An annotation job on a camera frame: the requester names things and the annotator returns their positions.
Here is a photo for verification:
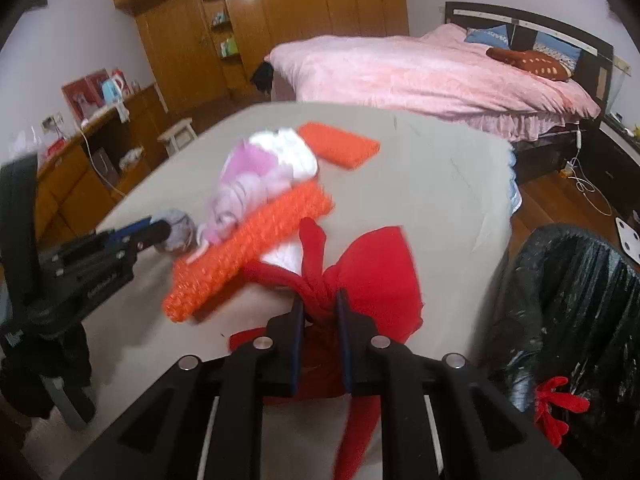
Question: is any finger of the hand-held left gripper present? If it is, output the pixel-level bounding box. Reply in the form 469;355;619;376
42;216;157;268
90;222;172;281

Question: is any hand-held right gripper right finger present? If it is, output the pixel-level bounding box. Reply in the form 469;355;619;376
336;290;583;480

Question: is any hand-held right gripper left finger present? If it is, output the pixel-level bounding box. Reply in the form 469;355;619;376
60;300;305;480

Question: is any white paper ball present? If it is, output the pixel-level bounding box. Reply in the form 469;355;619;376
152;208;196;256

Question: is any red plastic bag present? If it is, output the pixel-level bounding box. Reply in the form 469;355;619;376
229;217;426;480
532;375;591;448

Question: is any large orange foam net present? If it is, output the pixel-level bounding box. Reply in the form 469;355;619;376
162;178;335;323

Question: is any white plastic tissue packet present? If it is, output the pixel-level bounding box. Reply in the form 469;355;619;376
197;129;320;261

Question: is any bin with black bag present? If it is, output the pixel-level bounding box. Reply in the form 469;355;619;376
487;225;640;480

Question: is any wooden sideboard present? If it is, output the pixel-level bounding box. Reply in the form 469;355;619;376
32;82;168;241

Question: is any white wooden stool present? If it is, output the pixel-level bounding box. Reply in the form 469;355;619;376
157;117;197;157

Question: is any light blue kettle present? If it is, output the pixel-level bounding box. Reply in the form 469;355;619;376
101;74;126;106

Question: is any red box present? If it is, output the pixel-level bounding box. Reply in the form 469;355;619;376
62;69;132;123

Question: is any grey tablecloth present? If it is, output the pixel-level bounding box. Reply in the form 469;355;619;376
95;102;516;480

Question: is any small orange foam net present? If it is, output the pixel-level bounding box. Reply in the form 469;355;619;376
298;121;381;170

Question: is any silver blue table cover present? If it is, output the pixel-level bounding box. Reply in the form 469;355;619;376
505;152;523;211

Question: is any pink blanket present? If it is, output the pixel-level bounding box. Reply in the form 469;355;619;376
269;24;602;143

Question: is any wooden wardrobe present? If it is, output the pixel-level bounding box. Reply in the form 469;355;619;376
110;0;411;111

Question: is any white bathroom scale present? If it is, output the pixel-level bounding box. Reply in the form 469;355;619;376
614;217;640;265

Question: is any dark nightstand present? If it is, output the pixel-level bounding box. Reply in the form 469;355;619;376
587;115;640;211

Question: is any blue pillow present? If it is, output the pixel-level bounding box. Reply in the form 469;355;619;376
465;25;511;51
532;35;583;68

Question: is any brown dotted pillow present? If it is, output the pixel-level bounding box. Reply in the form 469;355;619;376
487;46;571;82

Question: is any dark wooden bed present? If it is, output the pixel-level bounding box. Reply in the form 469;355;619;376
270;1;616;171

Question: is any white charger cable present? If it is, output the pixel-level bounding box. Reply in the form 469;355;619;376
82;105;132;202

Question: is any white floor cable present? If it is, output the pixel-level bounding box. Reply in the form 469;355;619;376
570;157;613;216

